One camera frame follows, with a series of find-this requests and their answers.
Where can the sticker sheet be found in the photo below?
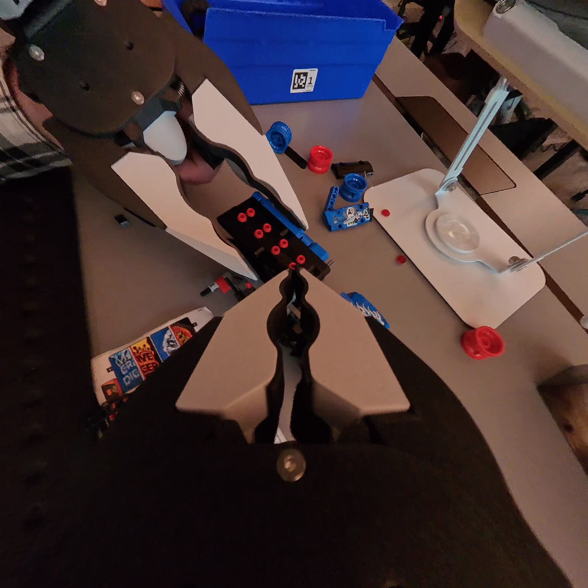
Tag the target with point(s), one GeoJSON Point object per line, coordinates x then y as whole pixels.
{"type": "Point", "coordinates": [138, 358]}

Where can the person's left forearm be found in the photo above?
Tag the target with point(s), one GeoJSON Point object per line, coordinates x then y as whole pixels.
{"type": "Point", "coordinates": [23, 138]}

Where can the blue brick assembly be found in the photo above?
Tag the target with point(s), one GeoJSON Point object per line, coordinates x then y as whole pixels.
{"type": "Point", "coordinates": [347, 216]}

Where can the blue wheel hub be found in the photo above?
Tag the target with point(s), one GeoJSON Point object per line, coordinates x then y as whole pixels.
{"type": "Point", "coordinates": [353, 187]}
{"type": "Point", "coordinates": [279, 137]}

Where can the wooden book stand tray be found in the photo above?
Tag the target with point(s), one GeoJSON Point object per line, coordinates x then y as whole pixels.
{"type": "Point", "coordinates": [464, 27]}

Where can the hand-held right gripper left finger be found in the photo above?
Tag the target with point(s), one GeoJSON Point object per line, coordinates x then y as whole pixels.
{"type": "Point", "coordinates": [229, 367]}

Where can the black dotted mat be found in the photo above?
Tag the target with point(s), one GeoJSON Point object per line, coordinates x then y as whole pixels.
{"type": "Point", "coordinates": [36, 321]}

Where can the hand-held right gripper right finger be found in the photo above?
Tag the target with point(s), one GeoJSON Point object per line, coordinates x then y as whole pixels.
{"type": "Point", "coordinates": [353, 367]}

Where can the small black tile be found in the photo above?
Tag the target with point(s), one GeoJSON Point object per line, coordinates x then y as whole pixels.
{"type": "Point", "coordinates": [121, 221]}

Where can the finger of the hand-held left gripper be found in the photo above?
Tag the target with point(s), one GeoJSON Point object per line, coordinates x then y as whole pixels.
{"type": "Point", "coordinates": [174, 206]}
{"type": "Point", "coordinates": [248, 151]}

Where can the black blue brick truck model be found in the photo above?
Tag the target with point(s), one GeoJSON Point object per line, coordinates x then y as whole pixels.
{"type": "Point", "coordinates": [275, 229]}

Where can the black connector block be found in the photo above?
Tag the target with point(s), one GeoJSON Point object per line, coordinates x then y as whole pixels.
{"type": "Point", "coordinates": [352, 169]}

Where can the black pin connector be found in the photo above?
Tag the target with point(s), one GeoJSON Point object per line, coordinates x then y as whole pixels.
{"type": "Point", "coordinates": [296, 157]}

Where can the blue bin with tag label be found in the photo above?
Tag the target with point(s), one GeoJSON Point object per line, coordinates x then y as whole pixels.
{"type": "Point", "coordinates": [298, 46]}

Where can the red wheel hub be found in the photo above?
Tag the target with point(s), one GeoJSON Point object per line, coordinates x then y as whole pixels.
{"type": "Point", "coordinates": [320, 159]}
{"type": "Point", "coordinates": [482, 342]}

